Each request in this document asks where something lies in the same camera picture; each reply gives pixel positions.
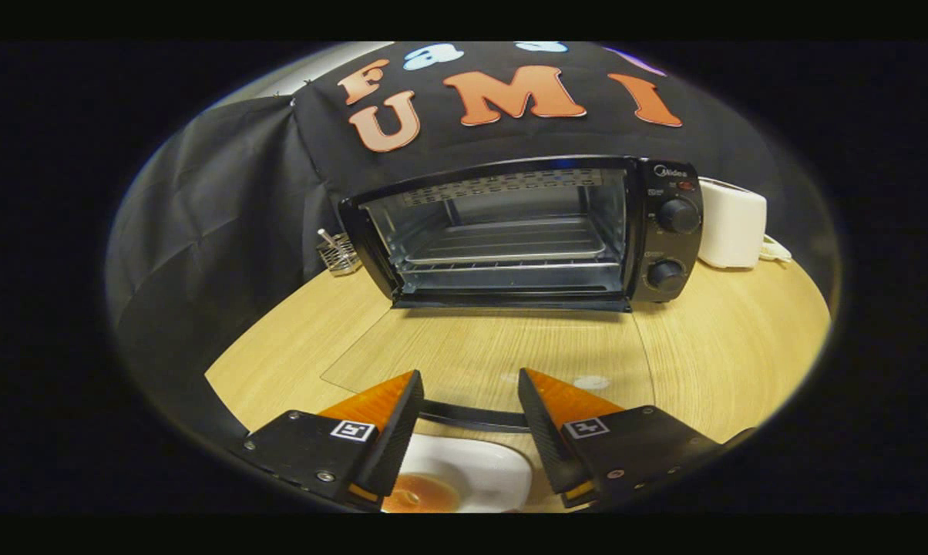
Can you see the white plate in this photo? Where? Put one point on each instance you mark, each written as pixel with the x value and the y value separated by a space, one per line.
pixel 487 470

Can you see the glazed brown donut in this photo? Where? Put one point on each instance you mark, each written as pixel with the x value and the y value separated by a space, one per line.
pixel 425 495

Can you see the white bread toaster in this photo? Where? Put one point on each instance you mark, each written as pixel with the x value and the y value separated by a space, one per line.
pixel 732 223

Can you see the black oven knob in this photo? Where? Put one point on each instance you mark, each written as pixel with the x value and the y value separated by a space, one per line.
pixel 678 215
pixel 666 274

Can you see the glass toaster oven door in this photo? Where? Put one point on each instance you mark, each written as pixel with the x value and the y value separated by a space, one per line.
pixel 472 416

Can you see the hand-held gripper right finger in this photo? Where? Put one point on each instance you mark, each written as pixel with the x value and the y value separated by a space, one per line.
pixel 541 432

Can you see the metal baking tray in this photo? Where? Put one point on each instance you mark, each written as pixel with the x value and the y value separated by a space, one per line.
pixel 510 243

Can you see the black toaster oven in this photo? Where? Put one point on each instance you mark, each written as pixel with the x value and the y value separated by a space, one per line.
pixel 668 243

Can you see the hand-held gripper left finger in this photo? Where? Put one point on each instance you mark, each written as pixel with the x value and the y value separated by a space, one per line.
pixel 395 439

